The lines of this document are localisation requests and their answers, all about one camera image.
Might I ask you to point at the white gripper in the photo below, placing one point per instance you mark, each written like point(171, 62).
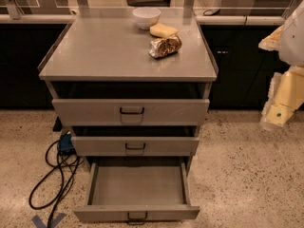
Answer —
point(293, 43)

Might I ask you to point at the grey metal drawer cabinet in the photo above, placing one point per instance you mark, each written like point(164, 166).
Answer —
point(104, 55)

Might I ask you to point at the grey bottom drawer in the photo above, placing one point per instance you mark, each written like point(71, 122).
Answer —
point(137, 190)

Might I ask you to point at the grey drawer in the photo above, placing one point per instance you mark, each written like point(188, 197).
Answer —
point(137, 190)
point(135, 146)
point(89, 112)

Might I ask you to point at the grey middle drawer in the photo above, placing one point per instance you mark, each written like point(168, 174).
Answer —
point(135, 146)

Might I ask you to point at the grey top drawer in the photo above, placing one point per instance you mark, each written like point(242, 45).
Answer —
point(89, 112)

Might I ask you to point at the yellow sponge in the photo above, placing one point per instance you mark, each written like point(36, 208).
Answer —
point(163, 31)

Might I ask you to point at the white ceramic bowl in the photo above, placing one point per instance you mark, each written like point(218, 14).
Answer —
point(146, 17)

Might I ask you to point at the blue power box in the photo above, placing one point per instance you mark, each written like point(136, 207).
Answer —
point(65, 144)

